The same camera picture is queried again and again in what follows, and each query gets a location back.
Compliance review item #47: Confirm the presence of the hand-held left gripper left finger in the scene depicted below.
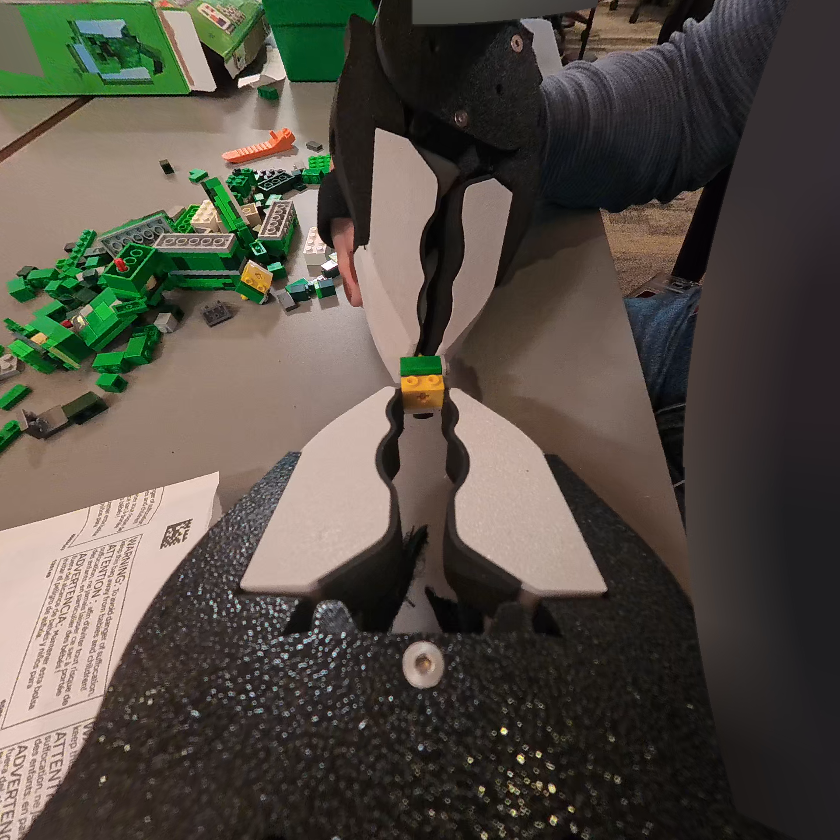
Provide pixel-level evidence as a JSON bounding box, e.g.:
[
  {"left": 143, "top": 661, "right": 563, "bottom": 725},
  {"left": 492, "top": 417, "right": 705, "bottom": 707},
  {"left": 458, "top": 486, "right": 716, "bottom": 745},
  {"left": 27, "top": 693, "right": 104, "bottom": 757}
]
[{"left": 239, "top": 386, "right": 404, "bottom": 598}]

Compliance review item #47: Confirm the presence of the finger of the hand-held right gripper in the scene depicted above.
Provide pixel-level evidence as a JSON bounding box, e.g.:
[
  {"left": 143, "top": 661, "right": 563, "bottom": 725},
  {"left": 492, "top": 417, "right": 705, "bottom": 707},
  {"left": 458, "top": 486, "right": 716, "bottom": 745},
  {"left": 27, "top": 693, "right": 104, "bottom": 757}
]
[
  {"left": 356, "top": 126, "right": 462, "bottom": 361},
  {"left": 420, "top": 176, "right": 516, "bottom": 361}
]

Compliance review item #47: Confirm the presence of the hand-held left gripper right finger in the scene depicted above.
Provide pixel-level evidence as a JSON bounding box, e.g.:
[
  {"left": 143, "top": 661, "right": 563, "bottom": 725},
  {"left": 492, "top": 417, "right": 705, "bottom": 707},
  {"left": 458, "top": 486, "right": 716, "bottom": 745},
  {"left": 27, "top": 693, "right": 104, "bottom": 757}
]
[{"left": 444, "top": 387, "right": 609, "bottom": 599}]

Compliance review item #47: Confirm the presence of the yellow toy brick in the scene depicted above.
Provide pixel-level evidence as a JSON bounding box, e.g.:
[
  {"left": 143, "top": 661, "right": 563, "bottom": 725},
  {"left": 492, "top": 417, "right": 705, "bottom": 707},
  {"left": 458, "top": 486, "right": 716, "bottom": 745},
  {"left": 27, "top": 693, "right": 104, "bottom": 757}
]
[
  {"left": 402, "top": 375, "right": 446, "bottom": 416},
  {"left": 239, "top": 259, "right": 274, "bottom": 304}
]

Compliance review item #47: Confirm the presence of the person's right forearm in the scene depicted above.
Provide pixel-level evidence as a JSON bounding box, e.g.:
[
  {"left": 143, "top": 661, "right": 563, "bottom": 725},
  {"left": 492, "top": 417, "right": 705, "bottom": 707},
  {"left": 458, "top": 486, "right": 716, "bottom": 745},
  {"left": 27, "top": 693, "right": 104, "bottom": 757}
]
[{"left": 538, "top": 0, "right": 788, "bottom": 212}]

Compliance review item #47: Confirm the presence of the grey desk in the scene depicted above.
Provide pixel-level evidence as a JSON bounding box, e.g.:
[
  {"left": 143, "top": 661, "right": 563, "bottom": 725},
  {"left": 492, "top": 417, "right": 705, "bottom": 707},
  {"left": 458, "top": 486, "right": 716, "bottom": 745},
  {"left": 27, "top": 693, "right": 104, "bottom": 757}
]
[{"left": 0, "top": 79, "right": 691, "bottom": 595}]

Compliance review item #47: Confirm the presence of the person's right hand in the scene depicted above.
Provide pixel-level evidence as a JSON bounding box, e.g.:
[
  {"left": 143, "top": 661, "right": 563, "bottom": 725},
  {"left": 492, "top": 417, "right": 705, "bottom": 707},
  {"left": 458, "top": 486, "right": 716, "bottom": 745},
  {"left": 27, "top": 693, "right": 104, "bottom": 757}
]
[{"left": 330, "top": 215, "right": 365, "bottom": 309}]

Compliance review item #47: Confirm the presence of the white toy brick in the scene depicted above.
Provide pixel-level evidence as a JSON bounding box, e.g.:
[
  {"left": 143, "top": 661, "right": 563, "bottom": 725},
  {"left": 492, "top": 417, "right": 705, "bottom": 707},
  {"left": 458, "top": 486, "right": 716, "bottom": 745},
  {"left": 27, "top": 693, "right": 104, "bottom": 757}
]
[{"left": 304, "top": 226, "right": 342, "bottom": 266}]

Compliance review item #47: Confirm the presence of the plain green box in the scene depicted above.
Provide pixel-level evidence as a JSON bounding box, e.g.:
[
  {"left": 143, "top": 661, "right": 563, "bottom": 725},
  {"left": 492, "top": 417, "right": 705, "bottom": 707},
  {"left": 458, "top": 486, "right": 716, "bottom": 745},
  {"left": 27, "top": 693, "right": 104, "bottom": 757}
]
[{"left": 262, "top": 0, "right": 382, "bottom": 83}]

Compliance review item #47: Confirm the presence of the orange brick separator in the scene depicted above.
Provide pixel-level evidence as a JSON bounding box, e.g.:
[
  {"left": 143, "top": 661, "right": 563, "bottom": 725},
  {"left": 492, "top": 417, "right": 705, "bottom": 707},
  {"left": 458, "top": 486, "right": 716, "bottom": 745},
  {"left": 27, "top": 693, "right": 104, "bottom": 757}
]
[{"left": 222, "top": 128, "right": 295, "bottom": 165}]

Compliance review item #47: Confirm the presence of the long grey toy brick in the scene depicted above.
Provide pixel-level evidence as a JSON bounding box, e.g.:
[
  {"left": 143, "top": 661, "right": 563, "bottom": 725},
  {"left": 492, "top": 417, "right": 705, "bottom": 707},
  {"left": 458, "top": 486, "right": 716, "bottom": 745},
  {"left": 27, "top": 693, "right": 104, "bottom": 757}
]
[{"left": 153, "top": 233, "right": 238, "bottom": 258}]

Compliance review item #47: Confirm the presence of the person's leg in jeans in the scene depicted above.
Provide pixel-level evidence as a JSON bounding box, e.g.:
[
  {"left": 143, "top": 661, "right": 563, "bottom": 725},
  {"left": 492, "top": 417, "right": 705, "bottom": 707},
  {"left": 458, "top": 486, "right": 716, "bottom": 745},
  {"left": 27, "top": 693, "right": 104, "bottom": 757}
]
[{"left": 623, "top": 287, "right": 700, "bottom": 506}]

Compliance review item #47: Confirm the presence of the printed cardboard flap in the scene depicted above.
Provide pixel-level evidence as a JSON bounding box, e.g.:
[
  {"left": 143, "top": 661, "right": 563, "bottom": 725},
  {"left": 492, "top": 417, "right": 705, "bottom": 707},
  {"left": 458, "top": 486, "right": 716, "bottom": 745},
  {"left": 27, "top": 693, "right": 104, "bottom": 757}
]
[{"left": 197, "top": 0, "right": 290, "bottom": 89}]

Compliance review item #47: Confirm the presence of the white printed plastic bag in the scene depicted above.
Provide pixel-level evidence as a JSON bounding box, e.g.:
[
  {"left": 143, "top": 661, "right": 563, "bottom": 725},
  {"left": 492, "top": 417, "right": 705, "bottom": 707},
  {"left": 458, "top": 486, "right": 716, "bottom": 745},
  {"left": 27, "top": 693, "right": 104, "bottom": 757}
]
[{"left": 0, "top": 471, "right": 221, "bottom": 840}]

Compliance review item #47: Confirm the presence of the pile of green toy bricks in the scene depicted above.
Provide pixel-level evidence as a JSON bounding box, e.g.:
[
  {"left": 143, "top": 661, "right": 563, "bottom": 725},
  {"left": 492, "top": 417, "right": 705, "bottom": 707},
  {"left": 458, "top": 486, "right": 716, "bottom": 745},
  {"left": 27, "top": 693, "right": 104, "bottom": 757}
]
[{"left": 0, "top": 147, "right": 342, "bottom": 454}]

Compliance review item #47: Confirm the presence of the green picture cardboard box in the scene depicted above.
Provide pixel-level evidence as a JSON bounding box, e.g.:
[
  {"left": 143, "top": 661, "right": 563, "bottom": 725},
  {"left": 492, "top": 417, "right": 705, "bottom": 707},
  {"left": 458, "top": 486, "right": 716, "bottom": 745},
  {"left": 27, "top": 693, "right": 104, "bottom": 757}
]
[{"left": 0, "top": 0, "right": 217, "bottom": 98}]

